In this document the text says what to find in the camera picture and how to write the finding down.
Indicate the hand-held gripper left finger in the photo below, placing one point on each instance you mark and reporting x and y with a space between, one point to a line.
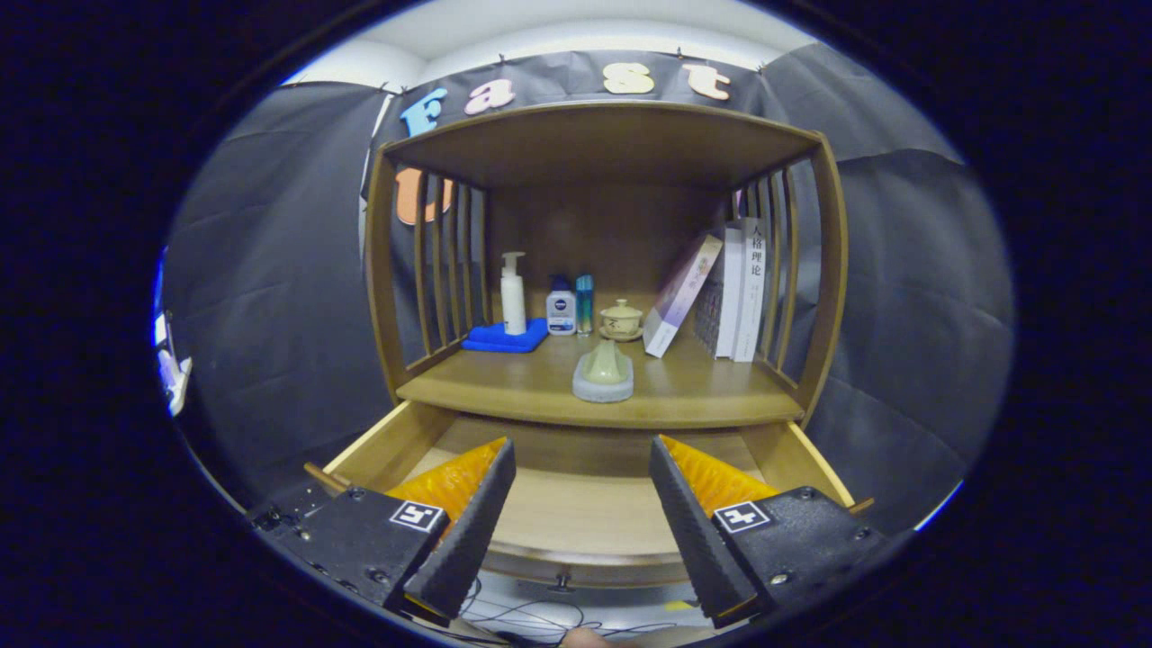
463 540

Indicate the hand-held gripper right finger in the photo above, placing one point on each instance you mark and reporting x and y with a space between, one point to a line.
697 540

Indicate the brown wooden drawer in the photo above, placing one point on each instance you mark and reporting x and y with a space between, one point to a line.
585 513

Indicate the pale green scrub brush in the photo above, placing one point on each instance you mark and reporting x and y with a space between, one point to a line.
605 371

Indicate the wooden countertop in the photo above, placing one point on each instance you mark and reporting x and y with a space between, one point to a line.
702 387

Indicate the brown wooden cabinet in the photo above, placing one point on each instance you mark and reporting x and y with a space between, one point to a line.
603 144

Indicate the blue folded cloth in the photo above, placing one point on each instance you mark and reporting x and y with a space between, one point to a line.
499 337

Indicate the dark patterned book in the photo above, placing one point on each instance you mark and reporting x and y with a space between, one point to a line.
709 319

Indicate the beige lidded ceramic teacup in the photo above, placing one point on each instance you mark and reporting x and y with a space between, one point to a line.
621 320

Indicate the purple and white box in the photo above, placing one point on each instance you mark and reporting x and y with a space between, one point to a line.
679 301

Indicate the white pump bottle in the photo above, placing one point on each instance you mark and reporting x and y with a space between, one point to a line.
513 301

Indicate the white lotion bottle blue cap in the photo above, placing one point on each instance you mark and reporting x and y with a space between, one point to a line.
561 313

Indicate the plain white book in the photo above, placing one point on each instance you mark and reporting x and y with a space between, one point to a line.
730 288

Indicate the white book black characters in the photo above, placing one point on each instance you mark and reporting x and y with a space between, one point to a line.
752 288

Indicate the slim teal bottle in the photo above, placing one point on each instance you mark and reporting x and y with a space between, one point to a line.
585 306

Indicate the white and blue object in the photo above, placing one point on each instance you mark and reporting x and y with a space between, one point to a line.
173 369

